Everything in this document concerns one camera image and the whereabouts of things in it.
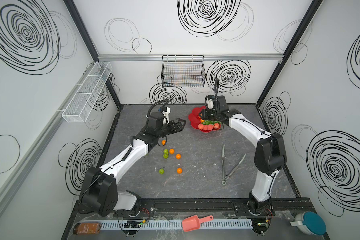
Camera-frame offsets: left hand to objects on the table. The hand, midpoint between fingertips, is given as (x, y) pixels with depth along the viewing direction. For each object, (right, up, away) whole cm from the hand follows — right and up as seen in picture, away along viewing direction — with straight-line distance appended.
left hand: (181, 123), depth 79 cm
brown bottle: (-42, -46, -14) cm, 64 cm away
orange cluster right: (-2, -20, +11) cm, 23 cm away
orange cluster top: (-6, -18, +14) cm, 24 cm away
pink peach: (+13, -3, +23) cm, 26 cm away
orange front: (-2, -27, +5) cm, 28 cm away
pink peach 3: (+23, -2, +19) cm, 30 cm away
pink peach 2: (+19, -3, +20) cm, 27 cm away
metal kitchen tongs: (+23, -33, +3) cm, 41 cm away
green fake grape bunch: (+20, 0, +26) cm, 33 cm away
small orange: (+15, +1, +27) cm, 31 cm away
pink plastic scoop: (+5, -47, -10) cm, 48 cm away
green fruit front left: (-12, -27, +5) cm, 30 cm away
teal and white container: (+56, -43, -15) cm, 72 cm away
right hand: (+11, +5, +11) cm, 17 cm away
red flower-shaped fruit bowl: (+10, +1, +28) cm, 30 cm away
